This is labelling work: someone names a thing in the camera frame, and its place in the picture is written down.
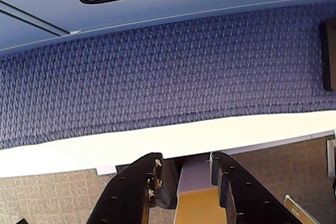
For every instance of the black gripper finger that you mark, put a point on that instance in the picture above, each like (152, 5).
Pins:
(246, 197)
(131, 190)

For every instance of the grey and yellow block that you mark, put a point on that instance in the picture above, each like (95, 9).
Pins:
(195, 195)

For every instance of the dark rectangular panel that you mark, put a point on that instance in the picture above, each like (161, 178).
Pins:
(328, 53)

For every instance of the blue toy kitchen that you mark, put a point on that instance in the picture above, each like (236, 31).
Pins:
(162, 1)

